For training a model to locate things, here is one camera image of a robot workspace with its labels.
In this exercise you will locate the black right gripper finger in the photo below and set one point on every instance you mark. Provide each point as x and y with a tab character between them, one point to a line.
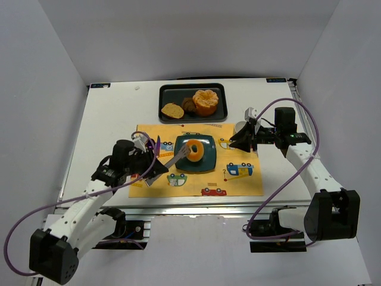
245	133
243	145

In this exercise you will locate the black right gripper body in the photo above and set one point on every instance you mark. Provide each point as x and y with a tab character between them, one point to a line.
252	137

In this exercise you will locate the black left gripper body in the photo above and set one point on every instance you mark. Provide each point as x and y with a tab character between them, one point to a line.
150	164

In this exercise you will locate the glazed ring donut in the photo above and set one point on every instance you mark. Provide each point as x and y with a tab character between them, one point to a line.
196	150

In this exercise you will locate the silver metal tongs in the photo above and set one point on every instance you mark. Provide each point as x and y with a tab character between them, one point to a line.
182	153

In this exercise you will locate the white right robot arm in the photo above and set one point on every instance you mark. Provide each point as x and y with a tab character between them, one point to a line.
333	210

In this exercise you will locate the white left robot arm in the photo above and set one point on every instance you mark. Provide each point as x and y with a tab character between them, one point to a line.
56	251

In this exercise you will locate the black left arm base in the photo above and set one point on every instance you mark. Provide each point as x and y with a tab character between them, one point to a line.
134	235

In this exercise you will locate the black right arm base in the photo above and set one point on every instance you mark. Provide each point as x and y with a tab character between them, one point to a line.
271	227

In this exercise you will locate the pale yellow cup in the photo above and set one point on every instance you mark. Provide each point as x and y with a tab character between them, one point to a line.
238	127

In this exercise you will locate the purple iridescent spoon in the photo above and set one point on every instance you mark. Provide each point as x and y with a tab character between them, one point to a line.
150	146

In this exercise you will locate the yellow vehicle print placemat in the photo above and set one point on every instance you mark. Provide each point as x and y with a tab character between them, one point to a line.
236	173

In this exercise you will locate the purple iridescent knife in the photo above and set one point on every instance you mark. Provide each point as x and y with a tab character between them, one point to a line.
157	146

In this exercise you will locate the dark teal square plate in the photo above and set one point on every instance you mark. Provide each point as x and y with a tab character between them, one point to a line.
207	163

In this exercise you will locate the sugared orange brioche bun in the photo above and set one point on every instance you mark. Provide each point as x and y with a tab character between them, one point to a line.
206	102

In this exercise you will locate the brown chocolate croissant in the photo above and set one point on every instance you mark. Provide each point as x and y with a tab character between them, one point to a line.
189	106

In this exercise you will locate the black baking tray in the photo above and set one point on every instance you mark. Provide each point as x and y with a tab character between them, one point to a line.
176	93

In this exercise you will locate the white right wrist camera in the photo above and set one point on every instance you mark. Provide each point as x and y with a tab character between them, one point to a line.
250	114

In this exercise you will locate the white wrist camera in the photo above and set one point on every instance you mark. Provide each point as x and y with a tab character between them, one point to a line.
250	114
140	141

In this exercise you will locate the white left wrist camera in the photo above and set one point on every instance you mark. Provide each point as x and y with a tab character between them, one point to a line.
140	141

